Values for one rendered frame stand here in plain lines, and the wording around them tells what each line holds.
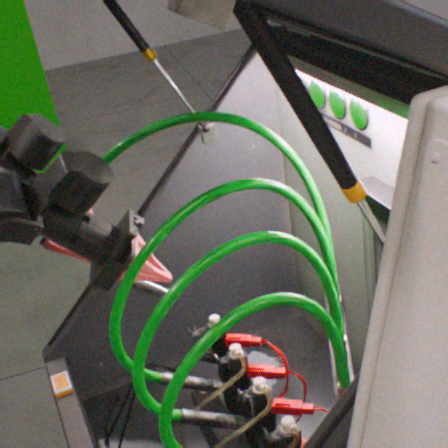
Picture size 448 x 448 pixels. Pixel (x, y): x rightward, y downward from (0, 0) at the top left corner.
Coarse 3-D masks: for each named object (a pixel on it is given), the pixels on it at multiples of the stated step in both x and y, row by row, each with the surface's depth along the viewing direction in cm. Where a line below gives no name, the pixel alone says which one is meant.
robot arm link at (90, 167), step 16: (64, 160) 83; (80, 160) 85; (96, 160) 87; (48, 176) 85; (64, 176) 82; (80, 176) 83; (96, 176) 84; (112, 176) 87; (32, 192) 87; (48, 192) 84; (64, 192) 85; (80, 192) 84; (96, 192) 85; (32, 208) 86; (48, 208) 84; (80, 208) 86; (0, 224) 81; (16, 224) 82; (32, 224) 83; (16, 240) 85; (32, 240) 86
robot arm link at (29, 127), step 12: (24, 120) 101; (36, 120) 101; (48, 120) 104; (12, 132) 102; (24, 132) 101; (36, 132) 100; (48, 132) 101; (60, 132) 104; (0, 144) 102; (12, 144) 103; (24, 144) 101; (36, 144) 100; (48, 144) 101; (60, 144) 102; (0, 156) 105; (24, 156) 101; (36, 156) 101; (48, 156) 102; (36, 168) 103
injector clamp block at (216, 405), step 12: (192, 396) 112; (204, 396) 111; (204, 408) 109; (216, 408) 108; (252, 408) 107; (204, 432) 112; (216, 432) 104; (228, 432) 104; (216, 444) 105; (228, 444) 102; (240, 444) 101
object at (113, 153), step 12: (168, 120) 95; (180, 120) 95; (192, 120) 95; (204, 120) 95; (216, 120) 95; (228, 120) 95; (240, 120) 95; (252, 120) 95; (144, 132) 96; (156, 132) 96; (264, 132) 95; (120, 144) 97; (132, 144) 97; (276, 144) 96; (288, 144) 97; (108, 156) 97; (288, 156) 97; (300, 168) 98; (312, 180) 99; (312, 192) 100; (324, 216) 102; (324, 228) 103
